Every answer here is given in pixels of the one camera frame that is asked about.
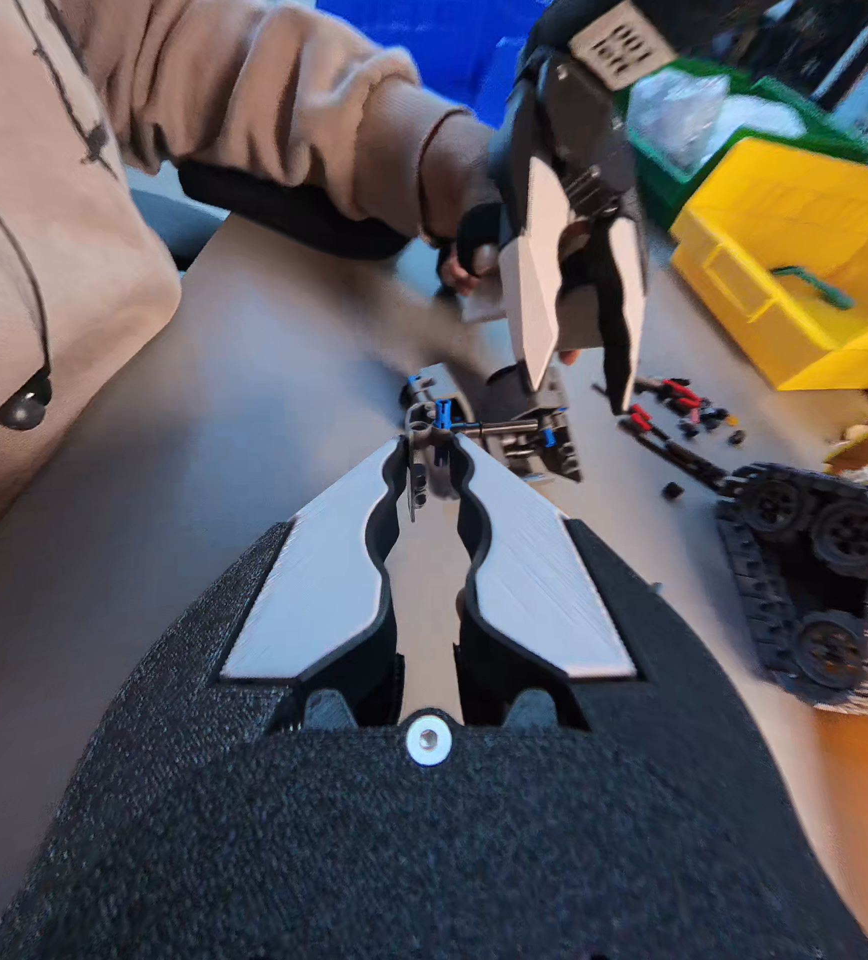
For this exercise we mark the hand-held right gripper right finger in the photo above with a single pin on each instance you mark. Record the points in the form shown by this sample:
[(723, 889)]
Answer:
[(546, 600)]

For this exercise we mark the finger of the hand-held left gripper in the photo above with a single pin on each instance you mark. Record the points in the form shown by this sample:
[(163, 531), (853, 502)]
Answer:
[(535, 285), (629, 300)]

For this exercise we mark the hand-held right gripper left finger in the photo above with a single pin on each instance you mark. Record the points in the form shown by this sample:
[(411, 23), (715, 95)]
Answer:
[(306, 600)]

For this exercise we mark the pile of small building pieces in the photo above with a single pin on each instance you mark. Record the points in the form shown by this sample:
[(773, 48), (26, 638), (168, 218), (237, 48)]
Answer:
[(696, 412)]

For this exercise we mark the grey block head assembly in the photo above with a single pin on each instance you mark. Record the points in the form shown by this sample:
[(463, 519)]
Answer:
[(531, 442)]

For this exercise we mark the grey connector black axle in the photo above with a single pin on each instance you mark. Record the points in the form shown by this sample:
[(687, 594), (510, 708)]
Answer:
[(423, 431)]

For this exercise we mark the grey desk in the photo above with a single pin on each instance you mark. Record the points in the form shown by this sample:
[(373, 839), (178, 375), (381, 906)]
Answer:
[(254, 375)]

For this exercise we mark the person's left hand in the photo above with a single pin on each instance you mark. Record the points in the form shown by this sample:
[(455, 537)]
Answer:
[(458, 279)]

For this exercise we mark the clear plastic bags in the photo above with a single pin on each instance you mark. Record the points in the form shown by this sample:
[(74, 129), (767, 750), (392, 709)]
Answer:
[(674, 112)]

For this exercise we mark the green storage bin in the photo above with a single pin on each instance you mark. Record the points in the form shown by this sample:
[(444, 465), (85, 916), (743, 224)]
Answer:
[(659, 187)]

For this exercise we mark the blue storage bin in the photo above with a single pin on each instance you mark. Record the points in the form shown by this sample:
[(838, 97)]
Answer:
[(441, 45)]

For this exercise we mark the small black round piece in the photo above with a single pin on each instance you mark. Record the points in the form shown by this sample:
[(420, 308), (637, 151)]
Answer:
[(673, 491)]

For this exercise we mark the small yellow storage bin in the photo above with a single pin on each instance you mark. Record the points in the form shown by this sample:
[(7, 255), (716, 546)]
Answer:
[(779, 225)]

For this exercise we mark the black long beam piece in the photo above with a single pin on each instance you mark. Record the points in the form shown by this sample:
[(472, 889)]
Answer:
[(696, 465)]

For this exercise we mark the green brick separator tool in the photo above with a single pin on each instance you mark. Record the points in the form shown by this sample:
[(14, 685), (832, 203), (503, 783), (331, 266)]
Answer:
[(816, 289)]

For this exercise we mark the yellow toy robot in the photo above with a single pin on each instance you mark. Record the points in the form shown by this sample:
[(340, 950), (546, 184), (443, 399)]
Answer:
[(816, 540)]

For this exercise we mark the person in beige hoodie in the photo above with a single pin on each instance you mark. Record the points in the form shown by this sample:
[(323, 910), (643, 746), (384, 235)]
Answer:
[(44, 300)]

